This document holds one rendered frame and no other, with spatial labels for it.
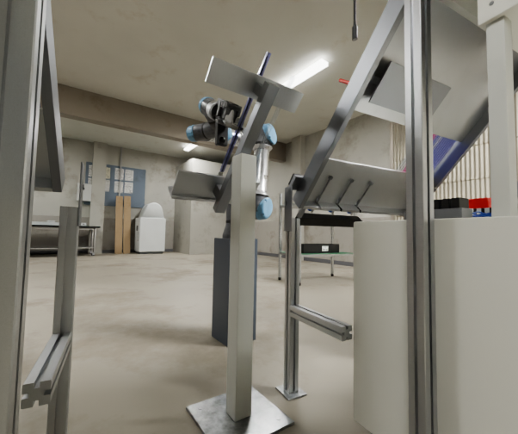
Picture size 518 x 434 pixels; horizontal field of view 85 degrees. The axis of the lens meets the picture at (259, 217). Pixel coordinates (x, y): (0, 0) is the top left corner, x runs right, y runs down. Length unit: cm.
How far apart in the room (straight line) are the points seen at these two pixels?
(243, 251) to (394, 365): 50
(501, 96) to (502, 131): 7
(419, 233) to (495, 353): 25
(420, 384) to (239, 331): 49
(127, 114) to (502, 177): 540
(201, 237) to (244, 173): 670
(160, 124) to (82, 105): 123
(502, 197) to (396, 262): 26
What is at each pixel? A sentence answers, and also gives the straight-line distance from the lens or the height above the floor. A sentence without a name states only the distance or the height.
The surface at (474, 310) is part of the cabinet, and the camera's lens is 71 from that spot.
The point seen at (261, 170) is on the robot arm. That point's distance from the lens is 154.
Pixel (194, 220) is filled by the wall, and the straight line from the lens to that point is 749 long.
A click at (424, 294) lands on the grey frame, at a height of 46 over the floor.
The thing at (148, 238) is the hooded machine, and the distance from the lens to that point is 771.
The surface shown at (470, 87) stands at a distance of 136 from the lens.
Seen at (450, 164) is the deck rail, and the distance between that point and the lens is 151.
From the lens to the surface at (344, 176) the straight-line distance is 116.
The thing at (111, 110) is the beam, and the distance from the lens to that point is 562.
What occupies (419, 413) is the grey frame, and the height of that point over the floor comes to 21.
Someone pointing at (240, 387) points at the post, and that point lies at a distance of 101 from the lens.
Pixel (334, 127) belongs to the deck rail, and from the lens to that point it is 99.
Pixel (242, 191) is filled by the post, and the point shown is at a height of 71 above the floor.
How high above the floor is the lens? 58
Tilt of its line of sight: 3 degrees up
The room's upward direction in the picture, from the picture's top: 1 degrees clockwise
